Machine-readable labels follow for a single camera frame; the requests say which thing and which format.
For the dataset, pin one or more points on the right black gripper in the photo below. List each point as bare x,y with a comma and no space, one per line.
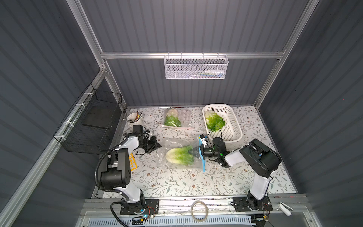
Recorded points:
202,153

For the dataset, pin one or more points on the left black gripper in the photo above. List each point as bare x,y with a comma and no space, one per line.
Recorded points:
151,143

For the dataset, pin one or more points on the clear zip-top bag blue seal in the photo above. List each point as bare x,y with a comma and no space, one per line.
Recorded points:
199,161

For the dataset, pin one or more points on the chinese cabbage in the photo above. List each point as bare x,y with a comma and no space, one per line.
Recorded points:
181,156
171,118
214,122

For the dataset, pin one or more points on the clear zip-top bag white seal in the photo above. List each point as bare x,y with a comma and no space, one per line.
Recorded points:
185,116

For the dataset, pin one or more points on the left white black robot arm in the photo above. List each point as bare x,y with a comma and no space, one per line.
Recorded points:
113,171

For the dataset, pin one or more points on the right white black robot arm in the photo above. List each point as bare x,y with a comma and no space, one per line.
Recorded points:
262,159

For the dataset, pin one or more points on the white plastic perforated basket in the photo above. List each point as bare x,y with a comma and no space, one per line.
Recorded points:
232,131

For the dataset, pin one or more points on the yellow calculator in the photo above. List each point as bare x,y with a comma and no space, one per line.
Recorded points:
133,163

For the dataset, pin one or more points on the white pen holder cup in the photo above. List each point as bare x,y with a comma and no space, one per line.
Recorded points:
134,119

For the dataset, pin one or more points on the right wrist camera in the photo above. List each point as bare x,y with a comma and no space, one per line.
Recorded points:
203,140

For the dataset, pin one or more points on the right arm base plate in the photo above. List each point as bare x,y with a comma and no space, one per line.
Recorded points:
246,204

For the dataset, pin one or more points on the black wire side basket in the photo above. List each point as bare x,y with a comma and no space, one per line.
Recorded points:
91,128

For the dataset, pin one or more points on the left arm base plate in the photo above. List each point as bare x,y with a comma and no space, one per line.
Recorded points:
149,206

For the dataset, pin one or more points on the white wire wall basket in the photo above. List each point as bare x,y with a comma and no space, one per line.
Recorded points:
193,67

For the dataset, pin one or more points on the white clip on rail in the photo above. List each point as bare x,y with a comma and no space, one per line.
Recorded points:
285,209

